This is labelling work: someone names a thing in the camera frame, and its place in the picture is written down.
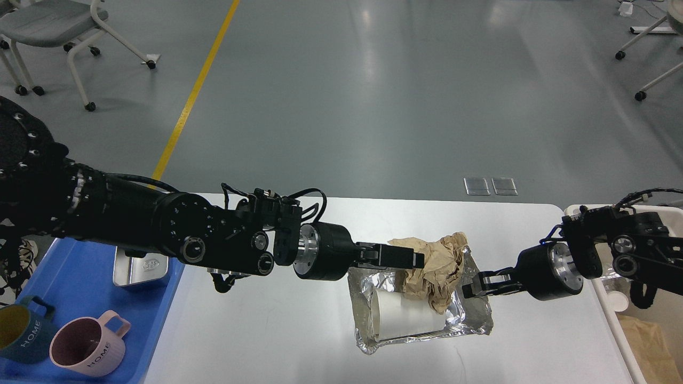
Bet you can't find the right metal floor plate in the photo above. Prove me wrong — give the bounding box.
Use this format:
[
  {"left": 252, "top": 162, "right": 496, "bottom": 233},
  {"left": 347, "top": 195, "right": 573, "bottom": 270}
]
[{"left": 492, "top": 177, "right": 519, "bottom": 195}]

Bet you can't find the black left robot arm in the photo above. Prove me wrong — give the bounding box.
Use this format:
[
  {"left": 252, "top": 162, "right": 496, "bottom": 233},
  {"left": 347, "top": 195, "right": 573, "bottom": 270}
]
[{"left": 1, "top": 98, "right": 425, "bottom": 292}]

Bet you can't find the beige plastic bin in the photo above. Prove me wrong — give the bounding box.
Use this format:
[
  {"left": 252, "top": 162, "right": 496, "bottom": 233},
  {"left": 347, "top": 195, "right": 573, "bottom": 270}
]
[{"left": 564, "top": 204, "right": 683, "bottom": 384}]

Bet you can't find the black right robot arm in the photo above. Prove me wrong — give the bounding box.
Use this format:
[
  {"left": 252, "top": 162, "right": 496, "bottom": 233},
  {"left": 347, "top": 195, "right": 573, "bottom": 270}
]
[{"left": 463, "top": 187, "right": 682, "bottom": 309}]

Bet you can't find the metal floor plate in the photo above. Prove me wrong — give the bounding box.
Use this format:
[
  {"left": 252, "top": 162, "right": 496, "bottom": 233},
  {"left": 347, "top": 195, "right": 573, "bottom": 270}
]
[
  {"left": 492, "top": 177, "right": 519, "bottom": 195},
  {"left": 463, "top": 177, "right": 491, "bottom": 196}
]

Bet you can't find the white paper cup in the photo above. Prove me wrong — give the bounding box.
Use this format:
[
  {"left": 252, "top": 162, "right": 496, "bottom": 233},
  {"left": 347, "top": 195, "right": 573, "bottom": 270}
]
[{"left": 370, "top": 290, "right": 446, "bottom": 341}]

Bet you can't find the dark blue mug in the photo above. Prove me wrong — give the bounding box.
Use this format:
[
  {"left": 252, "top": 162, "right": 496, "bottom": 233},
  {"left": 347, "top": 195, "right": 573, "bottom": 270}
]
[{"left": 1, "top": 295, "right": 58, "bottom": 364}]

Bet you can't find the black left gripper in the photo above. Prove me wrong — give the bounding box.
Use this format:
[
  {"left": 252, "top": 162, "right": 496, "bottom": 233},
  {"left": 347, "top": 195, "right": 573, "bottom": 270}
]
[{"left": 293, "top": 223, "right": 425, "bottom": 281}]

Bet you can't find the pink ribbed mug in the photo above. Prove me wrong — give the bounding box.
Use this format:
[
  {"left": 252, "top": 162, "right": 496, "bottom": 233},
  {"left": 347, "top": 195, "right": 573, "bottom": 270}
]
[{"left": 49, "top": 310, "right": 131, "bottom": 377}]

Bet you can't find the aluminium foil tray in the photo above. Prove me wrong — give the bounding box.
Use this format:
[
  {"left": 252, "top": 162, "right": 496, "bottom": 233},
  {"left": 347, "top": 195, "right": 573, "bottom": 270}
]
[{"left": 348, "top": 248, "right": 494, "bottom": 355}]

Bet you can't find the left metal floor plate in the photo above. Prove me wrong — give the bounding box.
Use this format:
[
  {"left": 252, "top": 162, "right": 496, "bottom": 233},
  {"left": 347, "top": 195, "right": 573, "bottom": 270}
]
[{"left": 463, "top": 177, "right": 491, "bottom": 196}]

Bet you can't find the stainless steel rectangular tin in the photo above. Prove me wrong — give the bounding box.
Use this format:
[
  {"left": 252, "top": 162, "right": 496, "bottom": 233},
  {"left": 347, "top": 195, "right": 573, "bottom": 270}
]
[{"left": 112, "top": 247, "right": 170, "bottom": 290}]

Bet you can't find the white chair base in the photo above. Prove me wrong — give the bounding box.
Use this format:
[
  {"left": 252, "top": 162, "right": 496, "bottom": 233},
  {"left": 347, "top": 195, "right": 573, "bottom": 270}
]
[{"left": 614, "top": 0, "right": 683, "bottom": 102}]

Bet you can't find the brown paper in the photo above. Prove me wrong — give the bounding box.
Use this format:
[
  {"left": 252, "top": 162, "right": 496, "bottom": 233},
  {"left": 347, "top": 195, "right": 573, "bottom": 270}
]
[{"left": 388, "top": 231, "right": 469, "bottom": 315}]

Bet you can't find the person in dark trousers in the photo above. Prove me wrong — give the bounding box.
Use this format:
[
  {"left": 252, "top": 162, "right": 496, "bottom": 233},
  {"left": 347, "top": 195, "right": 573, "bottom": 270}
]
[{"left": 1, "top": 239, "right": 38, "bottom": 307}]

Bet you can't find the grey office chair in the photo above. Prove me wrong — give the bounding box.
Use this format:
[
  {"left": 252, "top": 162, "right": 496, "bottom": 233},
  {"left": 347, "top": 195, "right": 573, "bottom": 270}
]
[{"left": 2, "top": 1, "right": 156, "bottom": 111}]

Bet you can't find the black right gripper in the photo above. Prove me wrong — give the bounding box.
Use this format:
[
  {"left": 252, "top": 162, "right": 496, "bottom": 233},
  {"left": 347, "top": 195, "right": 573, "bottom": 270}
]
[{"left": 463, "top": 243, "right": 584, "bottom": 301}]

